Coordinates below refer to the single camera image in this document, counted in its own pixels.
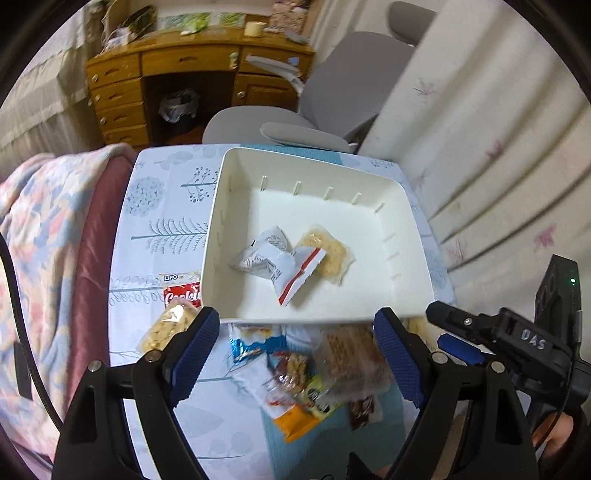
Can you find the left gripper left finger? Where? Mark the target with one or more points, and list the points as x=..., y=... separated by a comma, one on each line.
x=95, y=442

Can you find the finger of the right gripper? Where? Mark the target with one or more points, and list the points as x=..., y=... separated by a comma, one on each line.
x=477, y=329
x=461, y=350

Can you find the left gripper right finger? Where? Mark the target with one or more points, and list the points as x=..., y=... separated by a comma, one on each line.
x=435, y=384

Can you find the yellow cake clear package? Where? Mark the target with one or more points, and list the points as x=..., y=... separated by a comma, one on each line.
x=428, y=333

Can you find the small dark candy packet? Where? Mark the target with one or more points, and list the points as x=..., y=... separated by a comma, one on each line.
x=364, y=412

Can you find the large clear printed snack bag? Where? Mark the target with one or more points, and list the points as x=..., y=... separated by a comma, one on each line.
x=350, y=364

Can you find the clear bag of crackers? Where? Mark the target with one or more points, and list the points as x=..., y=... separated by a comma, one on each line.
x=176, y=318

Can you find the green snack packet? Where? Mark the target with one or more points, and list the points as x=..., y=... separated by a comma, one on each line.
x=314, y=399

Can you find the blue white snack packet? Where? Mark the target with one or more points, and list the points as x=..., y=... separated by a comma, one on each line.
x=248, y=342

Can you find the orange white snack bar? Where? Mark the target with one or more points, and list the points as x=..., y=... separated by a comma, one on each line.
x=284, y=411

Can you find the mixed nuts clear packet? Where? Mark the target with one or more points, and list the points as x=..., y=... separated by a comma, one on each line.
x=291, y=369

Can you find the red Lipo cookies packet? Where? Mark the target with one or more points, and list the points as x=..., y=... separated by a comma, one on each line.
x=184, y=286

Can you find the white grey snack packet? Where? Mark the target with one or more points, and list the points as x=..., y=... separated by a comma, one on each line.
x=270, y=257

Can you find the person's right hand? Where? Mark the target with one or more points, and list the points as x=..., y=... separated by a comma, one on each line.
x=553, y=433

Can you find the black remote on blanket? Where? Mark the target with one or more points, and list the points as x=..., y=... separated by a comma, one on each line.
x=23, y=377

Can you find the teal striped placemat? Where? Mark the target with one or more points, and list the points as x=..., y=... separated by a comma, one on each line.
x=325, y=450

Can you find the white plastic storage bin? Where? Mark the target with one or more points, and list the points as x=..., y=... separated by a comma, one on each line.
x=295, y=240

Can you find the floral pastel blanket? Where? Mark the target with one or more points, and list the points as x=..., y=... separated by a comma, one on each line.
x=41, y=258

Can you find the grey office chair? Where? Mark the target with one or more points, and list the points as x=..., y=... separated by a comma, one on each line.
x=341, y=99

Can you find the lace-covered piano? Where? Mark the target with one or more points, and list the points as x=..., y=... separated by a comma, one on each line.
x=48, y=109

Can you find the wooden desk with drawers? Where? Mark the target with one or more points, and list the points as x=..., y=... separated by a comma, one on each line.
x=128, y=83

